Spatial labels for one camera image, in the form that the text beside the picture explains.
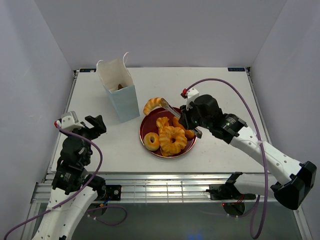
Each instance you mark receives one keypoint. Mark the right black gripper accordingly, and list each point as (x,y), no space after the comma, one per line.
(184,120)

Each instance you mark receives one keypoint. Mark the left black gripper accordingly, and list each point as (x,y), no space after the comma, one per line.
(99,127)

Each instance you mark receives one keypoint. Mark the large round bread roll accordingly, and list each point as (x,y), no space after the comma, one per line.
(189,134)

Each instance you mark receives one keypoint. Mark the metal serving tongs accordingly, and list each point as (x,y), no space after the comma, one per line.
(166,106)

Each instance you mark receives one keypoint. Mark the golden croissant bread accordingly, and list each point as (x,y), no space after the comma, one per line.
(152,104)

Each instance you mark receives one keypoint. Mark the small glazed donut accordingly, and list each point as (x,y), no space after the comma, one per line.
(151,141)

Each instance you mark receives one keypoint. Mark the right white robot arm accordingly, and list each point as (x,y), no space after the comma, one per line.
(291,179)

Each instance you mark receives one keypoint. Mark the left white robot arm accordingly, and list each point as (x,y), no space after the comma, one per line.
(73,188)

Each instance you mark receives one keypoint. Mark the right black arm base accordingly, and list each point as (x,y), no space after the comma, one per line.
(226,192)

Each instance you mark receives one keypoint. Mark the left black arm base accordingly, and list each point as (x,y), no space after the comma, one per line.
(109,192)

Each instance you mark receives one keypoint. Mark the small twisted orange bread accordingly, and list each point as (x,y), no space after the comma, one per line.
(162,123)

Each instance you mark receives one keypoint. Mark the light blue paper bag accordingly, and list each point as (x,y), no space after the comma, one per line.
(111,74)

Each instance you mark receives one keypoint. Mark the dark red round plate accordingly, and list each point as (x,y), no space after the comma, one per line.
(148,125)

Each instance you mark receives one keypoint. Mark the left blue table label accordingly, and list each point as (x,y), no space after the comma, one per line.
(87,70)

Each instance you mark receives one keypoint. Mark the blue table label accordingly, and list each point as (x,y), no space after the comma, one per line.
(236,69)
(87,70)

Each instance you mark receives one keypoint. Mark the right blue table label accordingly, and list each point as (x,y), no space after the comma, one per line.
(236,69)

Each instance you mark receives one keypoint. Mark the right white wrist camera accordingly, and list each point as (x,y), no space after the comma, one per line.
(190,95)

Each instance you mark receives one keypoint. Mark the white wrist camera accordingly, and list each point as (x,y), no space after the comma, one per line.
(69,122)
(190,95)

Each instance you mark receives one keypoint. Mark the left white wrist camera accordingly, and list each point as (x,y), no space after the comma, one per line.
(69,122)

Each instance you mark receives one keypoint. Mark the large fluted ring bread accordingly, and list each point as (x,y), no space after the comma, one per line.
(172,141)

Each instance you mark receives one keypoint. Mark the aluminium frame rail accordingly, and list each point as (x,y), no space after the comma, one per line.
(151,188)

